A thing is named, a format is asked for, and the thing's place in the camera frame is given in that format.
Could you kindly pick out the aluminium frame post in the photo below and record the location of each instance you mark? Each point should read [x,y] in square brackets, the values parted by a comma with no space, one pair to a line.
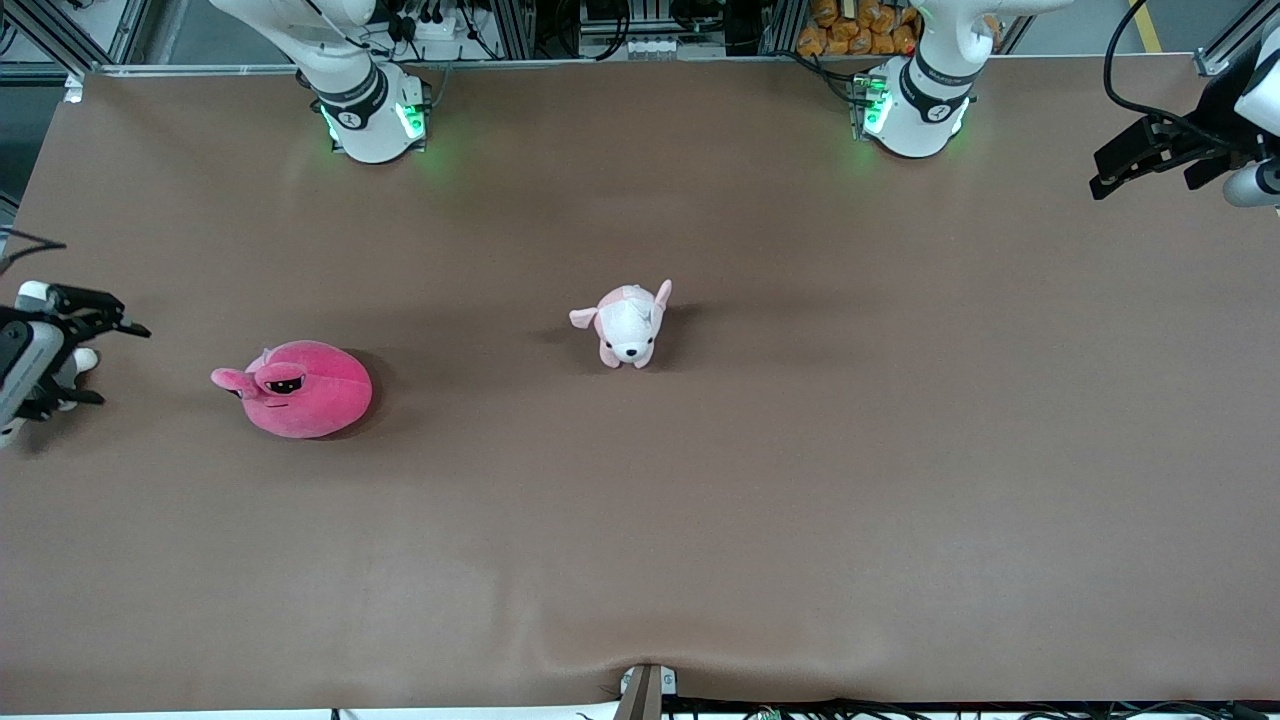
[1225,50]
[70,30]

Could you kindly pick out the white power strip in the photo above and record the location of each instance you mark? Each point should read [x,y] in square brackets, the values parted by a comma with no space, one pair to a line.
[430,27]

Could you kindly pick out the pale pink white dog plush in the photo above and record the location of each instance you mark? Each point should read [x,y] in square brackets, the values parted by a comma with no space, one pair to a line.
[628,325]

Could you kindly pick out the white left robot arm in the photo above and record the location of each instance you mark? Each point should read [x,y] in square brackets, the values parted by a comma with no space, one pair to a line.
[915,115]

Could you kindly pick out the aluminium table edge rail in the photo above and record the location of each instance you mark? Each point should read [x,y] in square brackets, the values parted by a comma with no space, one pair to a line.
[620,63]

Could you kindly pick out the grey white husky plush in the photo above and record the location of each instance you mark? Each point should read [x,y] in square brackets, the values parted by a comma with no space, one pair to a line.
[85,358]

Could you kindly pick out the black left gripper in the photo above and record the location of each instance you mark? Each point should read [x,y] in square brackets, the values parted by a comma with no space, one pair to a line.
[1203,136]

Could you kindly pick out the metal table clamp bracket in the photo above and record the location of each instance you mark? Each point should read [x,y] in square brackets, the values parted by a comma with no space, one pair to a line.
[645,692]

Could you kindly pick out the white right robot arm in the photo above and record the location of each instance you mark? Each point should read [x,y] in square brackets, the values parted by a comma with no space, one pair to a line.
[365,120]

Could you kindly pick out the pile of orange plush toys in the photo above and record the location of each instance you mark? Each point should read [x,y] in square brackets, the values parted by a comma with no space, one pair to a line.
[860,28]

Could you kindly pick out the round hot pink plush toy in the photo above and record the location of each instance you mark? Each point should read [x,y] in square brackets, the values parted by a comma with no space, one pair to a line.
[310,395]

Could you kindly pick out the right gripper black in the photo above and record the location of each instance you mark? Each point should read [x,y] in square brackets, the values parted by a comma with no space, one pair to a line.
[58,322]

